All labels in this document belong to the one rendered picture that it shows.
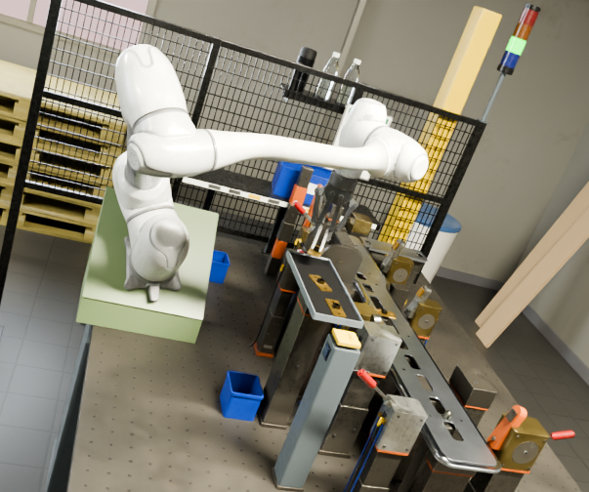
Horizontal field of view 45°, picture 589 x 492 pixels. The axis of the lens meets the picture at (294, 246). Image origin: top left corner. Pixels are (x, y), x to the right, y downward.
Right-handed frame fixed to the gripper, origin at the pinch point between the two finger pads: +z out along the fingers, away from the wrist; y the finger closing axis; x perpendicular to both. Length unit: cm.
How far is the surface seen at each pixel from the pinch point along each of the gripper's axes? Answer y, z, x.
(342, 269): 8.9, 13.0, 16.7
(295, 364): 6.9, 32.2, -15.7
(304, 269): -0.8, 8.6, -5.8
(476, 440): 57, 24, -29
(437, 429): 46, 24, -31
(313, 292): 4.2, 8.6, -18.0
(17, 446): -79, 125, 10
